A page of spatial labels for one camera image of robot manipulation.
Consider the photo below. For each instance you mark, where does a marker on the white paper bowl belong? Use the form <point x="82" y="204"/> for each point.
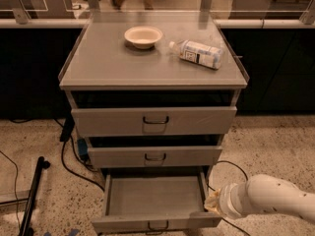
<point x="143" y="37"/>

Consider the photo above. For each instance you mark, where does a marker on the white horizontal rail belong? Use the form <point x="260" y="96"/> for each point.
<point x="223" y="24"/>

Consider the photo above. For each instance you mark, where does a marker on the clear plastic water bottle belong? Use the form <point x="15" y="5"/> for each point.
<point x="197" y="53"/>

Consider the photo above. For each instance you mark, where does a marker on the black stand leg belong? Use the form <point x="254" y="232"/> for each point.
<point x="26" y="229"/>

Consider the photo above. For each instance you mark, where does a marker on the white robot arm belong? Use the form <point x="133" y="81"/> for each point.
<point x="261" y="194"/>

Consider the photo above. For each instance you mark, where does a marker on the grey top drawer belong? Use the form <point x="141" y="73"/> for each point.
<point x="161" y="121"/>

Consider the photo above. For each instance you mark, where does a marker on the black power adapter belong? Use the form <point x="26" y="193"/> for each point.
<point x="67" y="129"/>

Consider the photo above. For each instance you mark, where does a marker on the grey bottom drawer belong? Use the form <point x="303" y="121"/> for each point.
<point x="154" y="204"/>

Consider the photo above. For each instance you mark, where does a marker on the tan padded gripper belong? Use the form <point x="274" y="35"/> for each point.
<point x="224" y="198"/>

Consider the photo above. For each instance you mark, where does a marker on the grey drawer cabinet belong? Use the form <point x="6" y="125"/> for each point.
<point x="107" y="71"/>

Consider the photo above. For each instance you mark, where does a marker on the grey middle drawer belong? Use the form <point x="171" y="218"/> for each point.
<point x="129" y="157"/>

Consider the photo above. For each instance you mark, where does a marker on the grey drawer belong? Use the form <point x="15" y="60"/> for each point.
<point x="129" y="157"/>
<point x="161" y="121"/>
<point x="154" y="204"/>

